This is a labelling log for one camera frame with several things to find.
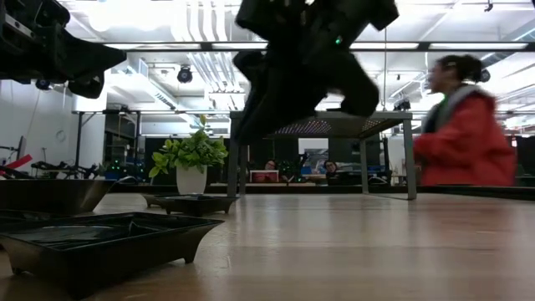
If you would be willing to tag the black deep square bowl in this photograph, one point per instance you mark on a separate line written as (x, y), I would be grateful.
(50, 196)

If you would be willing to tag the person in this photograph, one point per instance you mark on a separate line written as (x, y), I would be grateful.
(468, 142)
(271, 164)
(330, 167)

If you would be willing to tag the black ceiling spotlight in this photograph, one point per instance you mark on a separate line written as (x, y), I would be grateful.
(402, 105)
(44, 85)
(184, 75)
(486, 76)

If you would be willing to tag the black overhead light beam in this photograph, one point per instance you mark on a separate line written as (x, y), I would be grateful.
(424, 46)

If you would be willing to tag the black workbench equipment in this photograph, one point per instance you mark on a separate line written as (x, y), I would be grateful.
(62, 167)

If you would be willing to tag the thin vertical hanging rod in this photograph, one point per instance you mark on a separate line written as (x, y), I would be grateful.
(385, 62)

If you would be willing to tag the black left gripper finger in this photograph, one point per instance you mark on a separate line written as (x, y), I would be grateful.
(92, 56)

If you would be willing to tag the black table frame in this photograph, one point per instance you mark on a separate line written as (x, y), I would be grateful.
(460, 192)

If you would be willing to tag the black computer monitor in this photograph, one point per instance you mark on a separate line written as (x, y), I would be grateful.
(21, 148)

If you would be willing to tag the black square footed plate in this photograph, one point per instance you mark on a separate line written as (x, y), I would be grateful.
(152, 200)
(104, 259)
(200, 205)

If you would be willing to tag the grey perforated metal shelf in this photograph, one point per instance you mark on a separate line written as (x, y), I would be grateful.
(388, 119)

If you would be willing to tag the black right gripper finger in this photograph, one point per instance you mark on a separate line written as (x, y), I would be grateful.
(280, 100)

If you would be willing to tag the red bar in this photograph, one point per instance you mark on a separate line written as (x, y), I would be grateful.
(21, 161)

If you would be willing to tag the black room divider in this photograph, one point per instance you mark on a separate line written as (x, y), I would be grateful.
(526, 159)

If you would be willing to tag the black metal rack frame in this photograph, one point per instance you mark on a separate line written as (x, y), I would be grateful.
(79, 138)

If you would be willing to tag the green plant in white pot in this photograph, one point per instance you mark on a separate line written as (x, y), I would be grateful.
(191, 180)

